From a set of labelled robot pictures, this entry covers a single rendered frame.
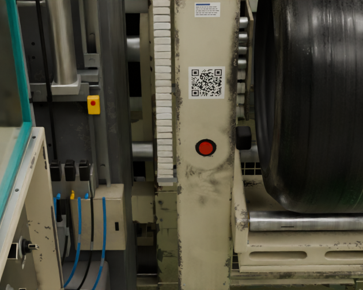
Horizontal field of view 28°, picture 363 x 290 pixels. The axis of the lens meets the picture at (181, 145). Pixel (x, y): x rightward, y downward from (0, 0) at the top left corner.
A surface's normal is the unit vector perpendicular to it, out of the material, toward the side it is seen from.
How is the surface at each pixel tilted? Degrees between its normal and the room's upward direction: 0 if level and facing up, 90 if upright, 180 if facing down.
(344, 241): 0
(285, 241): 0
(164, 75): 90
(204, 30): 90
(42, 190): 90
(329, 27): 47
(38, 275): 90
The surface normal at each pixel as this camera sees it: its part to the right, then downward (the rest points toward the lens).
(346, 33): 0.00, -0.16
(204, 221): 0.00, 0.53
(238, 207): -0.01, -0.85
